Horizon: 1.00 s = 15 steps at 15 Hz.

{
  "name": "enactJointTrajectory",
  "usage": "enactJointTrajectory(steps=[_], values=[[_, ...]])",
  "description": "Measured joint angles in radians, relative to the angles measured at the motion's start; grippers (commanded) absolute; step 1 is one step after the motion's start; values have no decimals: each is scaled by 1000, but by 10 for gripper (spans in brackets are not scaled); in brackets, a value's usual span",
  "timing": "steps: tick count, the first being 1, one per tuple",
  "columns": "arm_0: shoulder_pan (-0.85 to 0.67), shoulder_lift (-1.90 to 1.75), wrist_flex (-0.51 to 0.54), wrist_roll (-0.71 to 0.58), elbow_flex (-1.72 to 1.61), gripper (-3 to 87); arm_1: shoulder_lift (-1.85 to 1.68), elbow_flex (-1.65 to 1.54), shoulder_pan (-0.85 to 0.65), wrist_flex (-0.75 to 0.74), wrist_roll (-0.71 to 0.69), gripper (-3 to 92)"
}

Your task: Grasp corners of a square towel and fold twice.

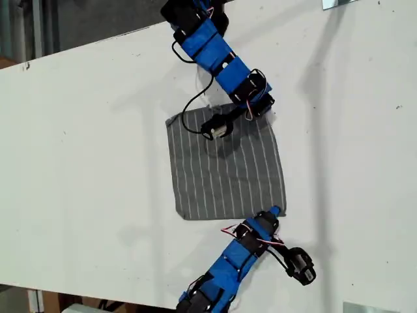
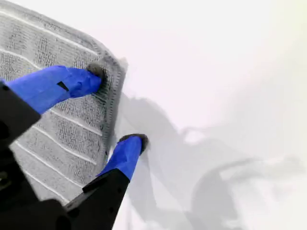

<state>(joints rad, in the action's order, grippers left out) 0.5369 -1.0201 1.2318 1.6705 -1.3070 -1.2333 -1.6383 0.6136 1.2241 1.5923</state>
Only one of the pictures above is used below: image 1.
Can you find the arm camera box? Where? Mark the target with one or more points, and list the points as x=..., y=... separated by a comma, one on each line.
x=301, y=265
x=216, y=128

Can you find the white box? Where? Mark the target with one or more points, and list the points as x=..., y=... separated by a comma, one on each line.
x=81, y=309

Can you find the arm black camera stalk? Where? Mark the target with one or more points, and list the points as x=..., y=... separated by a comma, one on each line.
x=236, y=115
x=282, y=251

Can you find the white table leg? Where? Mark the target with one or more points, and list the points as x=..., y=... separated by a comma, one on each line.
x=34, y=301

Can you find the grey white-striped square towel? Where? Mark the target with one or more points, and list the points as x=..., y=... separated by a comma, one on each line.
x=228, y=182

